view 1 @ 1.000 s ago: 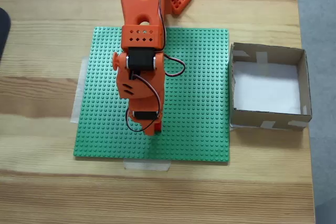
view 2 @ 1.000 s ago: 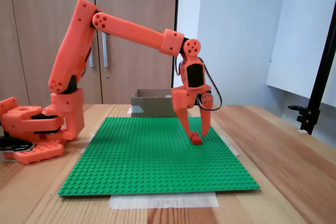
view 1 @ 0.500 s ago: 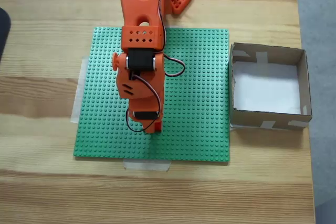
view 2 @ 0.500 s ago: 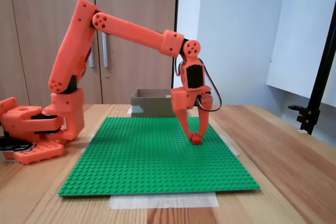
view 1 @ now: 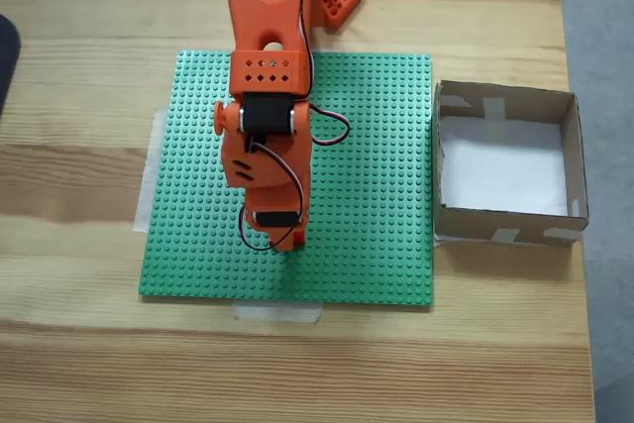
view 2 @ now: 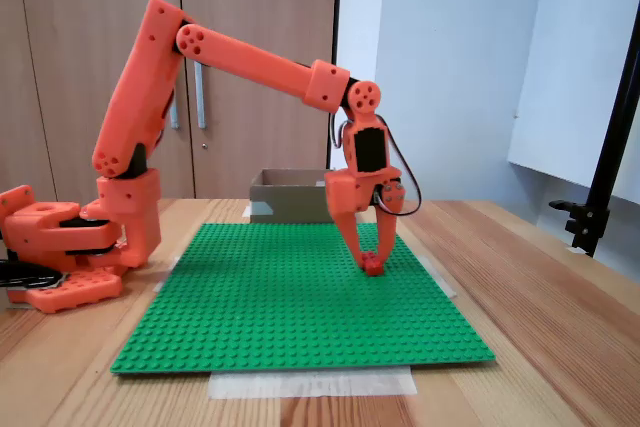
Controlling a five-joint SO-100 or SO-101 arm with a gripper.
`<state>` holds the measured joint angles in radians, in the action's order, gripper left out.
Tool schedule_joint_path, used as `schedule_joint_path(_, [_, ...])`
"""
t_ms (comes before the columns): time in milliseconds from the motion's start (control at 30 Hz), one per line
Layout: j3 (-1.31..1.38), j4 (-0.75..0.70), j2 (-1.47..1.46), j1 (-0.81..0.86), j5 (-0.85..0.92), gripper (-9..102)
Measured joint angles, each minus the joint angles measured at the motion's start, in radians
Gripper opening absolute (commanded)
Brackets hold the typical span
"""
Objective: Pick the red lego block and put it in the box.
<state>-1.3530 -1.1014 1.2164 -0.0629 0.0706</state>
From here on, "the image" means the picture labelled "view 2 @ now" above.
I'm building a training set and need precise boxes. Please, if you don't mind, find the red lego block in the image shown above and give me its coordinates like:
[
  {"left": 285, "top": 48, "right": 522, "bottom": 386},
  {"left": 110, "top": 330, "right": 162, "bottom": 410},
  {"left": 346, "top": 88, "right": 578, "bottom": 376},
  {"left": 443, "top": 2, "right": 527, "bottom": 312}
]
[{"left": 362, "top": 250, "right": 387, "bottom": 278}]

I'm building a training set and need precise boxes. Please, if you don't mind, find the brown cardboard box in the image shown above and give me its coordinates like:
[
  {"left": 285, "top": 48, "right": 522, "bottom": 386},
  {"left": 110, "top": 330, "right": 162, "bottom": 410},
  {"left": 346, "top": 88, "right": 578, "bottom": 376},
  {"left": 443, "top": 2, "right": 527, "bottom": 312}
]
[{"left": 248, "top": 168, "right": 344, "bottom": 225}]

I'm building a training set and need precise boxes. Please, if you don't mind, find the green lego baseplate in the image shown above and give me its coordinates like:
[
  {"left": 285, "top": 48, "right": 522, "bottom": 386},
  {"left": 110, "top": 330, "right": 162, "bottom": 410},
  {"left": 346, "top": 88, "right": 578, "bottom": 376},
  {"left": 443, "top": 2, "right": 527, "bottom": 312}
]
[{"left": 109, "top": 221, "right": 497, "bottom": 376}]

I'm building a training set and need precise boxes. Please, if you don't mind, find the wide masking tape strip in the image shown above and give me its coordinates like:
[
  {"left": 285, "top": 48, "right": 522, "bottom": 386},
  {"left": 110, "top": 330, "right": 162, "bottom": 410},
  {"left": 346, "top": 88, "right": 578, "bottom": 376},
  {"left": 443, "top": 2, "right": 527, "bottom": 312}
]
[{"left": 207, "top": 365, "right": 419, "bottom": 401}]

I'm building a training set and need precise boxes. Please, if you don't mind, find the black stand with clamp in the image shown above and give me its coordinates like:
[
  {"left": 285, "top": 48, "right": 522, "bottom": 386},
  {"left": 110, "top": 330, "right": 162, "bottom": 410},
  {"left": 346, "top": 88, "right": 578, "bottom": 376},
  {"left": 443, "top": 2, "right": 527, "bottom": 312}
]
[{"left": 548, "top": 29, "right": 640, "bottom": 259}]

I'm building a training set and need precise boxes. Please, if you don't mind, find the white wall panel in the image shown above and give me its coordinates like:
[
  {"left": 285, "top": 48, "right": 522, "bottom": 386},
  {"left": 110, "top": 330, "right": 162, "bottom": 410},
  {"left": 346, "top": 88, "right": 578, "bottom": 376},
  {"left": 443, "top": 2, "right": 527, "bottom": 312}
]
[{"left": 507, "top": 0, "right": 640, "bottom": 206}]

